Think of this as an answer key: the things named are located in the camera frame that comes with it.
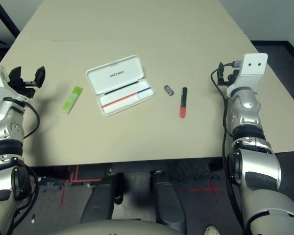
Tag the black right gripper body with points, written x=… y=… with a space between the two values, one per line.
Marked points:
x=232 y=84

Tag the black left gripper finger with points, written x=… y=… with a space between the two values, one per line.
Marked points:
x=40 y=77
x=14 y=74

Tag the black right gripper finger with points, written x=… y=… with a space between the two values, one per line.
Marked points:
x=221 y=76
x=232 y=76

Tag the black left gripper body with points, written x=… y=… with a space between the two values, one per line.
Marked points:
x=24 y=88

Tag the green highlighter pen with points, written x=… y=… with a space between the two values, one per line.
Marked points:
x=72 y=100

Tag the red black whiteboard marker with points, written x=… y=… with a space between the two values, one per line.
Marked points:
x=183 y=102

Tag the white plastic pencil case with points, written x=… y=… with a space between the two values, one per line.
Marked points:
x=117 y=73

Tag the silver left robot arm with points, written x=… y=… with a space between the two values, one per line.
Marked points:
x=5 y=117

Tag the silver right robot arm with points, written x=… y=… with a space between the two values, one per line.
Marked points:
x=247 y=105

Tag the neighbouring table with black legs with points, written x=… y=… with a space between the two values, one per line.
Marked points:
x=8 y=20

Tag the grey robot right leg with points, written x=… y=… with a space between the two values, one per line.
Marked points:
x=166 y=200

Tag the grey robot leg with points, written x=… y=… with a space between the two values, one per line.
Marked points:
x=100 y=200
x=166 y=200

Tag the grey robot left leg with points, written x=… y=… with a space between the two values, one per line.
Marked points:
x=100 y=200

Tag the white perforated clog shoe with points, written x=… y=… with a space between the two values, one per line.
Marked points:
x=212 y=231

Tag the grey robot torso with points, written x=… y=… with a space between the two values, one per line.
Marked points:
x=112 y=230

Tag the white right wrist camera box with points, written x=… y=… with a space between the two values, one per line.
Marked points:
x=253 y=71

